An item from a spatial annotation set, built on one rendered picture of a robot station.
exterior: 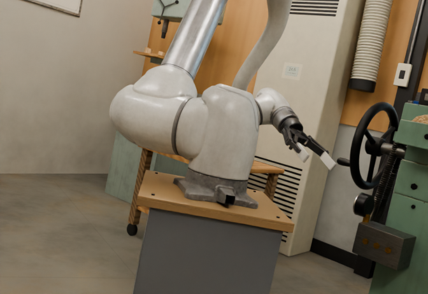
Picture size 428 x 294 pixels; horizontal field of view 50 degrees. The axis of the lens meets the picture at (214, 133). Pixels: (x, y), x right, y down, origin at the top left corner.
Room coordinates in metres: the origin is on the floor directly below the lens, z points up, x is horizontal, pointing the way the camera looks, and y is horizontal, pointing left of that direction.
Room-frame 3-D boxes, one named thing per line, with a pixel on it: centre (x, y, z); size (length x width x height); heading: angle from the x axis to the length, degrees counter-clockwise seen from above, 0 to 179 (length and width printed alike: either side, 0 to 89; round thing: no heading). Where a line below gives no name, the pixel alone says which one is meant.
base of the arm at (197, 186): (1.12, -0.04, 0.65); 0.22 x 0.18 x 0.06; 16
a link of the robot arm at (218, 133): (1.15, -0.02, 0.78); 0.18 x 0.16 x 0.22; 71
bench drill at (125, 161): (3.42, 0.37, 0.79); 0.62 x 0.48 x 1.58; 54
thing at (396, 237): (1.16, -0.48, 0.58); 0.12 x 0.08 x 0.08; 46
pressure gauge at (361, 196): (1.21, -0.43, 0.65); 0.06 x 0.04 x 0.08; 136
